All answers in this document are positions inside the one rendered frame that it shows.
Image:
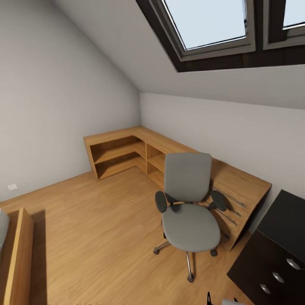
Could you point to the desk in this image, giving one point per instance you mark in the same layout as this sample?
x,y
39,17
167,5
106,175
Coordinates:
x,y
284,224

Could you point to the wall socket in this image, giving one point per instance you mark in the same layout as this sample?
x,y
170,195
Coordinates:
x,y
11,187

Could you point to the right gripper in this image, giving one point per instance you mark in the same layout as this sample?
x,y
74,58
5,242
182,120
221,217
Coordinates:
x,y
208,300

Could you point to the swivel chair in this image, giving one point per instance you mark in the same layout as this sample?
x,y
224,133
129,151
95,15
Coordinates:
x,y
189,227

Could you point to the bookcase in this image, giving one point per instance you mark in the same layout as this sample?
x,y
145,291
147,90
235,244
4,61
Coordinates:
x,y
156,151
108,153
138,142

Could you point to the fixed window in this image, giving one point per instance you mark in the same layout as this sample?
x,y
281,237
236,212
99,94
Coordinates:
x,y
201,35

